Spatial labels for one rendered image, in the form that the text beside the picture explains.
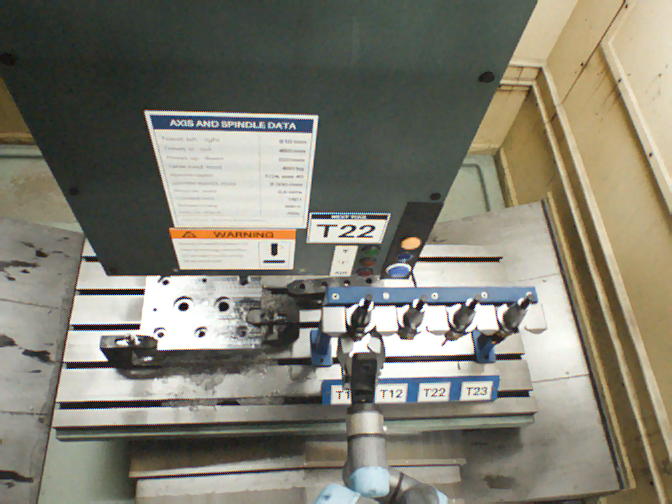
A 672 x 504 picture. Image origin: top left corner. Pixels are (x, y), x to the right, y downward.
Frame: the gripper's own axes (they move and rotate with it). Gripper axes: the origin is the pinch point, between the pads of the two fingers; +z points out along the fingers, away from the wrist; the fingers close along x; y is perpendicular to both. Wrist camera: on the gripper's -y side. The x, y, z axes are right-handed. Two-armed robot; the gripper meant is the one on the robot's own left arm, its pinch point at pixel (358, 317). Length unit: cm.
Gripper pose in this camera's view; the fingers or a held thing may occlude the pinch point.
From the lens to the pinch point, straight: 122.4
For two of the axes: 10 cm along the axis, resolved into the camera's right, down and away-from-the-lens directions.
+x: 9.9, 0.1, 1.2
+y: -1.1, 4.8, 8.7
